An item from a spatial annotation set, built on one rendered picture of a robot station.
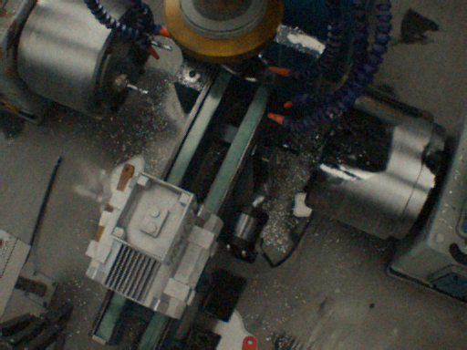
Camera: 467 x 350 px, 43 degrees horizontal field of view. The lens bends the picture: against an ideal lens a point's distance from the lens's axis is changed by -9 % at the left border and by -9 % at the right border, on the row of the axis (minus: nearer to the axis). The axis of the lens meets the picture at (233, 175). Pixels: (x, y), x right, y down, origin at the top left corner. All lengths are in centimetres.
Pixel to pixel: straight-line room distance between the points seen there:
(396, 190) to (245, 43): 35
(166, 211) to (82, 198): 42
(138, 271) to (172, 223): 10
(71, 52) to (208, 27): 35
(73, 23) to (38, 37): 8
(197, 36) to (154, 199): 30
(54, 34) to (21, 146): 42
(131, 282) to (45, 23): 51
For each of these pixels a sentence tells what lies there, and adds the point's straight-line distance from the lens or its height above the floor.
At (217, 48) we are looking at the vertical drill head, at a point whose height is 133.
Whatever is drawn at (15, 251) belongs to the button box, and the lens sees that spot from 117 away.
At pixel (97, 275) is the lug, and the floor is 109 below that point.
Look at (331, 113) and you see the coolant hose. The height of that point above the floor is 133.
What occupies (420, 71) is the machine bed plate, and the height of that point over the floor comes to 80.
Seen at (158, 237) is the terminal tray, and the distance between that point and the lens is 106.
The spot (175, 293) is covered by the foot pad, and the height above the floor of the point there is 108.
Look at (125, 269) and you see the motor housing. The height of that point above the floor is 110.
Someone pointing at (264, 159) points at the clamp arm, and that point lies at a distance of 93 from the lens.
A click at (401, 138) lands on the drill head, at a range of 106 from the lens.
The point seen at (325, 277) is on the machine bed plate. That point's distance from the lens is 136.
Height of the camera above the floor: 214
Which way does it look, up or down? 74 degrees down
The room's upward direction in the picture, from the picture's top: 9 degrees counter-clockwise
